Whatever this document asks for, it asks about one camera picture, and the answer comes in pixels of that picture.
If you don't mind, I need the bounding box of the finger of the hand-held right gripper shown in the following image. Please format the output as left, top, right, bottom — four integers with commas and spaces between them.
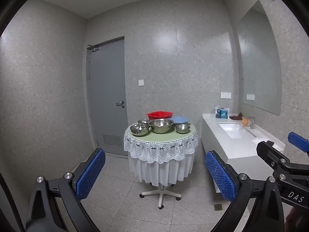
288, 132, 309, 153
256, 141, 309, 182

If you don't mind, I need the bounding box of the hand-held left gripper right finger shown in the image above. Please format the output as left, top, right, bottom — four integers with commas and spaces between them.
205, 150, 285, 232

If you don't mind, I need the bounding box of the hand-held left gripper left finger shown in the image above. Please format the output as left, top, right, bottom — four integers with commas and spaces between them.
25, 148, 107, 232

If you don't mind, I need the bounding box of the small plain steel bowl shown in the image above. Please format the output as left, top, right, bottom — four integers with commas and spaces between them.
175, 124, 191, 134

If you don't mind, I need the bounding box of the ribbed steel bowl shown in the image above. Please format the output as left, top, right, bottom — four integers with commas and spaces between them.
130, 124, 150, 136

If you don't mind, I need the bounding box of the blue plastic bowl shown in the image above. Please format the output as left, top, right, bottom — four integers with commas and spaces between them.
171, 116, 190, 125

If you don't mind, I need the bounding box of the large steel bowl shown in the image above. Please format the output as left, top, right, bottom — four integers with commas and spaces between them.
149, 119, 174, 134

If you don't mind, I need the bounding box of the red plastic basin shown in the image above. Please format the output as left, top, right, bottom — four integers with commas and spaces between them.
147, 111, 174, 120

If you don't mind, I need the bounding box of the person's right hand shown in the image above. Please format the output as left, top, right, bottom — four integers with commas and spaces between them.
286, 208, 309, 232

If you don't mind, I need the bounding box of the white vanity counter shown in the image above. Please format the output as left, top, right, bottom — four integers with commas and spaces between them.
201, 113, 285, 199

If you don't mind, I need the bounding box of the white sink basin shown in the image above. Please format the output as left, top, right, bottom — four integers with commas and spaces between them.
218, 123, 256, 139

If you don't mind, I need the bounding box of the door vent grille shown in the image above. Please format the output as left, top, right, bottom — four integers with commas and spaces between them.
103, 134, 122, 147

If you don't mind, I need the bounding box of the blue tissue pack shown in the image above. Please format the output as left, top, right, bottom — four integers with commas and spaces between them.
215, 106, 229, 119

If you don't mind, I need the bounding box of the white lace tablecloth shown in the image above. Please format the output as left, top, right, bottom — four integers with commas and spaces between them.
124, 122, 198, 183

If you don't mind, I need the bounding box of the white swivel table base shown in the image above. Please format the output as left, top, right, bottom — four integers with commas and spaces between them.
139, 182, 182, 209

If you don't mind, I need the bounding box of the grey door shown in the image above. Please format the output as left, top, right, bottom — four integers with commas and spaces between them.
86, 37, 128, 156

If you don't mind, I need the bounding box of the wall mirror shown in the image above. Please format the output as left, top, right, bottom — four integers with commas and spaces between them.
236, 0, 282, 116

